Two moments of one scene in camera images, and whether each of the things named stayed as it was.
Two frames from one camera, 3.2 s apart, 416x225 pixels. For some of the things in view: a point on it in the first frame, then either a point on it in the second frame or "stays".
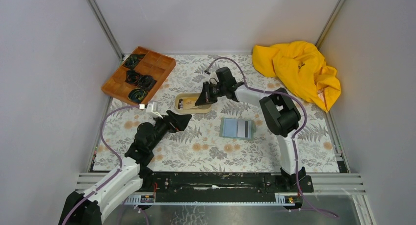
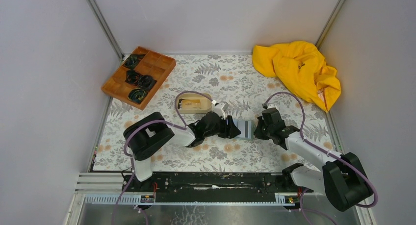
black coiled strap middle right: (146, 82) stays
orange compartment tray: (139, 75) stays
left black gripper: (178, 122) → (232, 130)
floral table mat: (217, 113) stays
